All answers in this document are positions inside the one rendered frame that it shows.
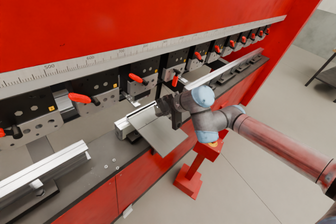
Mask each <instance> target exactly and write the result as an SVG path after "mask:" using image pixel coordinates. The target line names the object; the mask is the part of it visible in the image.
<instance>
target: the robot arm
mask: <svg viewBox="0 0 336 224"><path fill-rule="evenodd" d="M214 97H215V95H214V92H213V90H212V89H211V88H210V87H209V86H206V85H201V86H198V87H194V88H193V89H190V90H188V91H185V92H182V93H180V94H179V92H178V91H176V92H174V93H171V94H169V95H168V94H167V95H164V96H163V97H161V98H158V99H157V100H155V101H156V104H157V106H158V107H157V106H156V105H155V104H154V110H155V115H156V116H157V117H161V116H167V115H170V114H171V122H172V129H173V130H175V131H176V130H177V129H179V128H180V127H182V112H187V111H189V113H190V116H191V120H192V123H193V127H194V132H195V133H196V137H197V140H198V141H199V142H200V143H203V144H207V143H212V142H214V141H216V140H218V139H219V133H218V132H219V131H222V130H224V129H227V128H230V129H231V130H233V131H234V132H236V133H237V134H239V135H241V136H242V137H244V138H245V139H247V140H248V141H250V142H251V143H253V144H255V145H256V146H258V147H259V148H261V149H262V150H264V151H265V152H267V153H269V154H270V155H272V156H273V157H275V158H276V159H278V160H280V161H281V162H283V163H284V164H286V165H287V166H289V167H290V168H292V169H294V170H295V171H297V172H298V173H300V174H301V175H303V176H304V177H306V178H308V179H309V180H311V181H312V182H314V183H315V184H317V185H318V186H320V188H321V190H322V192H323V194H324V195H326V196H327V197H329V198H330V199H332V200H333V201H334V203H333V205H332V206H331V207H330V209H329V210H328V211H327V212H326V213H325V215H324V216H323V217H322V218H320V219H319V220H318V221H317V222H316V223H315V224H336V159H334V158H332V157H330V156H328V155H326V154H324V153H322V152H320V151H318V150H316V149H314V148H312V147H310V146H308V145H306V144H304V143H302V142H300V141H298V140H296V139H294V138H292V137H290V136H288V135H286V134H284V133H282V132H280V131H278V130H276V129H274V128H272V127H270V126H268V125H266V124H264V123H262V122H260V121H258V120H256V119H254V118H252V117H250V116H248V115H247V114H246V113H245V111H244V109H243V108H242V107H241V106H239V105H230V106H227V107H225V108H222V109H219V110H215V111H212V110H211V107H210V106H211V105H212V104H213V103H214V101H215V99H214Z"/></svg>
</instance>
